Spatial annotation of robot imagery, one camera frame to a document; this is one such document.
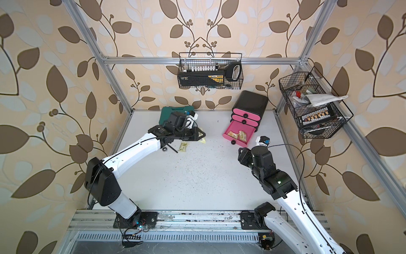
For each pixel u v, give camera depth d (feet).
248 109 3.19
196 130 2.28
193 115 2.44
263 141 2.04
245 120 3.33
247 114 3.19
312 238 1.31
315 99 2.10
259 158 1.69
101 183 1.43
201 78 2.72
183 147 3.24
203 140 2.54
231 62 2.97
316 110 2.28
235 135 3.41
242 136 3.34
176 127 2.07
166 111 3.81
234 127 3.55
